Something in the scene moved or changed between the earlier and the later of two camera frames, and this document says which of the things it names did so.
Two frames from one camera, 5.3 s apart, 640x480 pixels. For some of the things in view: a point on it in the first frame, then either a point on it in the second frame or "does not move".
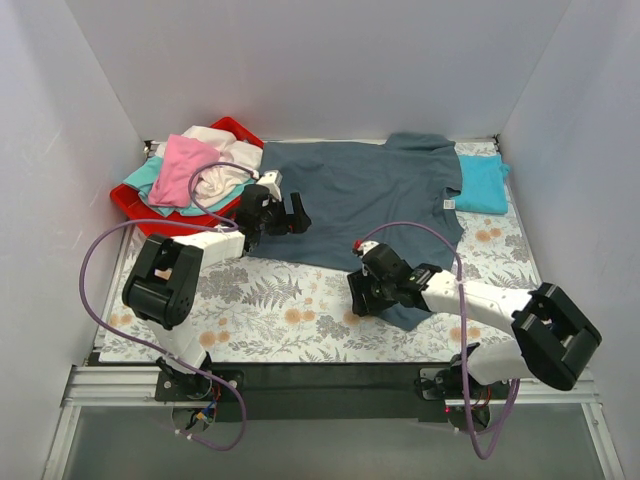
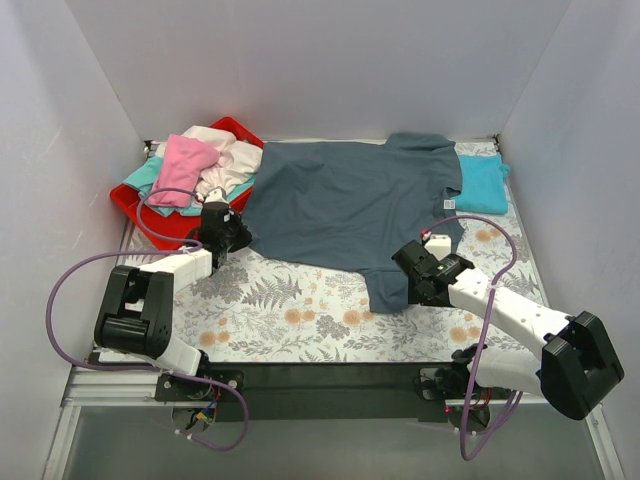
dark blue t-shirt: [361, 194] does not move
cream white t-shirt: [217, 181] does not move
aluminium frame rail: [104, 386] does not move
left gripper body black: [286, 216] -> [238, 235]
